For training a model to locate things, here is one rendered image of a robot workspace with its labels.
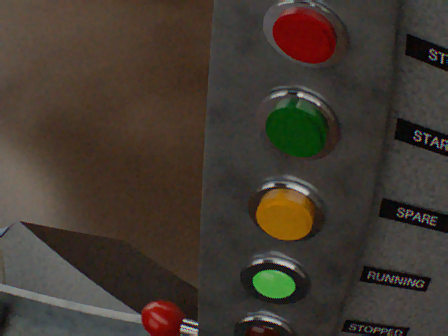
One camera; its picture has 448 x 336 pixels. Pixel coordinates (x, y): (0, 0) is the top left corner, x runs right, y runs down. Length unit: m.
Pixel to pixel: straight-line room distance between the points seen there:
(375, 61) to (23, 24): 2.72
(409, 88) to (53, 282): 0.77
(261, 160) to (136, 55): 2.38
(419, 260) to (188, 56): 2.35
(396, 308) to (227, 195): 0.13
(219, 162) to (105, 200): 1.94
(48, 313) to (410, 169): 0.59
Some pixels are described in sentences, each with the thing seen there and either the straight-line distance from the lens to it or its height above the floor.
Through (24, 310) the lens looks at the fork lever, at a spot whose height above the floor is 0.93.
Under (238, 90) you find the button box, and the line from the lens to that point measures 0.41.
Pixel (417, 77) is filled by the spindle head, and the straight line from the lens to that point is 0.40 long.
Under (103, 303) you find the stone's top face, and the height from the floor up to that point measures 0.84.
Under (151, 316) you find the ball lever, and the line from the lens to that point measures 0.63.
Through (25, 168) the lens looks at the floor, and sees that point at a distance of 2.48.
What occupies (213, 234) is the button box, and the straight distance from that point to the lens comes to 0.47.
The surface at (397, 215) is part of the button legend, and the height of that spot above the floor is 1.39.
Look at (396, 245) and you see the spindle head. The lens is 0.48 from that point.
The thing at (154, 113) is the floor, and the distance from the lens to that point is 2.60.
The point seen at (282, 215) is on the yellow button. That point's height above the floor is 1.39.
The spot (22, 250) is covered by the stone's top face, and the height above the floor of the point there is 0.84.
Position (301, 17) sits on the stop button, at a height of 1.50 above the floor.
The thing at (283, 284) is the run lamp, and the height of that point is 1.34.
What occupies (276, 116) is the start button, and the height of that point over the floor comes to 1.45.
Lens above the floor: 1.71
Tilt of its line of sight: 44 degrees down
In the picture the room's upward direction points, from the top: 4 degrees clockwise
